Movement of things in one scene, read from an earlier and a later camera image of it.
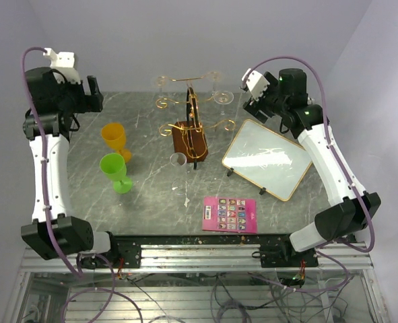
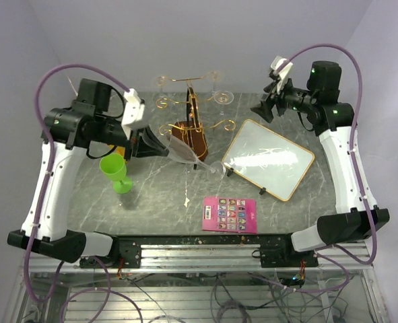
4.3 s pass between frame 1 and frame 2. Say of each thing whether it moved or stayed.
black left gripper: moved
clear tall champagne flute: moved
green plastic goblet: stayed
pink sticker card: stayed
